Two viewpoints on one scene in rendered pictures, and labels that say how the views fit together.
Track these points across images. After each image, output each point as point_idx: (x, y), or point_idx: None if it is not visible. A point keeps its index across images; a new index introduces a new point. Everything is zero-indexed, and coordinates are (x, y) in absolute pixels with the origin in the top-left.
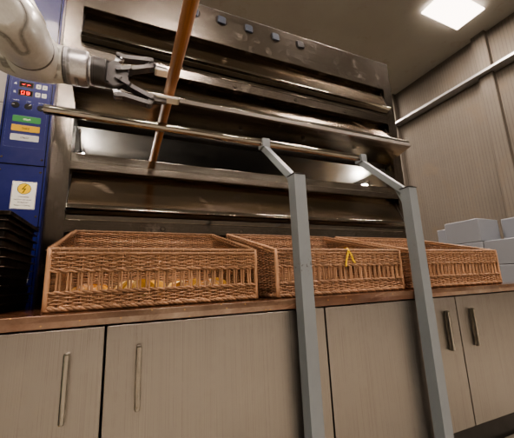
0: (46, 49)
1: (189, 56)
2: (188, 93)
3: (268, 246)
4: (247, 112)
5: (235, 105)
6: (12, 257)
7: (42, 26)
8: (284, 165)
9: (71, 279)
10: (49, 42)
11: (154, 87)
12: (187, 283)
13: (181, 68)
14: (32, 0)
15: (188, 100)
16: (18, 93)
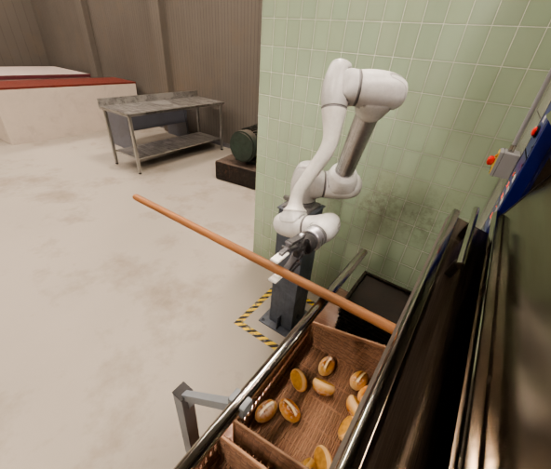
0: (288, 234)
1: None
2: None
3: (226, 438)
4: (355, 419)
5: None
6: (356, 325)
7: (278, 228)
8: (196, 393)
9: (302, 338)
10: (288, 231)
11: (544, 239)
12: (282, 402)
13: (248, 259)
14: (283, 215)
15: (412, 295)
16: (490, 214)
